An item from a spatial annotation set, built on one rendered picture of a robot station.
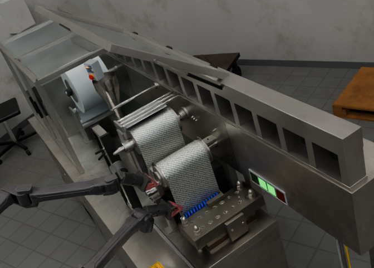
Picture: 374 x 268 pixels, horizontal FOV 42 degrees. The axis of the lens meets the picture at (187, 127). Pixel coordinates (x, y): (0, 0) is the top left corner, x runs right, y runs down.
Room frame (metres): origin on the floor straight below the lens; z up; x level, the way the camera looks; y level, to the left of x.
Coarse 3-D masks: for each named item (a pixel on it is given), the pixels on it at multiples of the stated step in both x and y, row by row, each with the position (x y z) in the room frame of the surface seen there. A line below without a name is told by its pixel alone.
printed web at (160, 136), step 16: (160, 112) 2.19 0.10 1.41; (144, 128) 2.11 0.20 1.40; (160, 128) 2.11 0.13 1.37; (176, 128) 2.13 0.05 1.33; (144, 144) 2.06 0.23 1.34; (160, 144) 2.09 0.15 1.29; (176, 144) 2.12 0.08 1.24; (192, 144) 1.96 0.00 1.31; (144, 160) 2.20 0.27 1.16; (160, 160) 1.93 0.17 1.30; (176, 160) 1.89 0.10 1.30; (192, 160) 1.89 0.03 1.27; (208, 160) 1.91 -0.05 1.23; (176, 176) 1.85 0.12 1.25
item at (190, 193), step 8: (208, 168) 1.91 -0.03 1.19; (192, 176) 1.87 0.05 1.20; (200, 176) 1.89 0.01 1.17; (208, 176) 1.90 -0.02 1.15; (184, 184) 1.85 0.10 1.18; (192, 184) 1.87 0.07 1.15; (200, 184) 1.88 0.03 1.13; (208, 184) 1.90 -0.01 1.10; (216, 184) 1.91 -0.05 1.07; (176, 192) 1.84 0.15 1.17; (184, 192) 1.85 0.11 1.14; (192, 192) 1.86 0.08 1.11; (200, 192) 1.88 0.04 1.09; (208, 192) 1.89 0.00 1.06; (176, 200) 1.83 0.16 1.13; (184, 200) 1.84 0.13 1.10; (192, 200) 1.86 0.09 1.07; (200, 200) 1.87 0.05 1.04; (184, 208) 1.84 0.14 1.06; (192, 208) 1.85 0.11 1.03
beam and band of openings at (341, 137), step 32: (128, 64) 2.85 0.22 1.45; (160, 64) 2.35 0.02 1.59; (192, 96) 2.15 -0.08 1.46; (224, 96) 1.80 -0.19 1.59; (256, 96) 1.60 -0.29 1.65; (288, 96) 1.52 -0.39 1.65; (256, 128) 1.63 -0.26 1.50; (288, 128) 1.42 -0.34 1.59; (320, 128) 1.27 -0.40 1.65; (352, 128) 1.21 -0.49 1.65; (320, 160) 1.33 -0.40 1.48; (352, 160) 1.19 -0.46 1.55
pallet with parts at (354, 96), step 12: (360, 72) 4.02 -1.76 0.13; (372, 72) 3.95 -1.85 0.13; (348, 84) 3.89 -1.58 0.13; (360, 84) 3.82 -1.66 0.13; (372, 84) 3.76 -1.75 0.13; (348, 96) 3.69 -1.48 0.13; (360, 96) 3.63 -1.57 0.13; (372, 96) 3.57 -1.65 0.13; (336, 108) 3.63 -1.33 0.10; (348, 108) 3.55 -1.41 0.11; (360, 108) 3.47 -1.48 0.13; (372, 108) 3.40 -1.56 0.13; (372, 120) 3.40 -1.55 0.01
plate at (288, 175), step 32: (160, 96) 2.51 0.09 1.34; (192, 128) 2.22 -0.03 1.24; (224, 128) 1.87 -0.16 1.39; (224, 160) 1.97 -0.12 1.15; (256, 160) 1.68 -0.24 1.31; (288, 160) 1.46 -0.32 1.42; (288, 192) 1.50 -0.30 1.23; (320, 192) 1.31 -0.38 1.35; (352, 192) 1.17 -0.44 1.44; (320, 224) 1.35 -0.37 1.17; (352, 224) 1.18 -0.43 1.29
